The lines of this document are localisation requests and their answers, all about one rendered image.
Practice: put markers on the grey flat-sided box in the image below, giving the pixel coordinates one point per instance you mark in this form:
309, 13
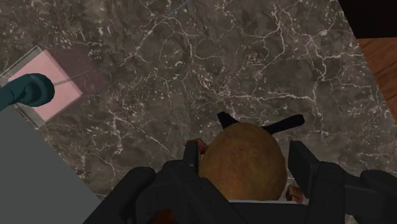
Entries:
34, 176

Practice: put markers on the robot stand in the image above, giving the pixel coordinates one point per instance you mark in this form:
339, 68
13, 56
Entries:
372, 15

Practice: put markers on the brown round fruit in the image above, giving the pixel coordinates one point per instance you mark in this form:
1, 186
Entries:
245, 161

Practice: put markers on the pink block in clear tray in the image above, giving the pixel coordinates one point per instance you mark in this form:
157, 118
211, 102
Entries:
49, 77

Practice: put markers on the reddish brown dish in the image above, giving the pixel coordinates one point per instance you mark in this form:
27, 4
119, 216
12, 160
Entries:
201, 147

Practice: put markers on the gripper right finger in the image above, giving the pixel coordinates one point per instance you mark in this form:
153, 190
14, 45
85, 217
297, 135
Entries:
328, 189

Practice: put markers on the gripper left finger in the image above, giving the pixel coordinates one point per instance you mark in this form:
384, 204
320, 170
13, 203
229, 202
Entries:
173, 186

